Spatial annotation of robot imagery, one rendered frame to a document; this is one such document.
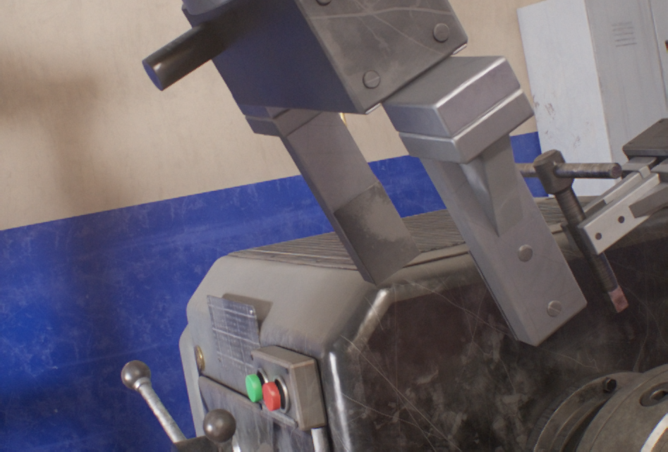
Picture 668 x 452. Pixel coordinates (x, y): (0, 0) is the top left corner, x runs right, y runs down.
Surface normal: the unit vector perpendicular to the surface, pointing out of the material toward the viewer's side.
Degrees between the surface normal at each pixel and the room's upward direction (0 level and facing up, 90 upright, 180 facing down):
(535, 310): 97
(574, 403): 90
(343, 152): 97
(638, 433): 41
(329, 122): 97
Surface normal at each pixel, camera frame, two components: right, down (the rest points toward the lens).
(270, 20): -0.79, 0.55
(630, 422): -0.68, -0.70
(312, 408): 0.33, -0.02
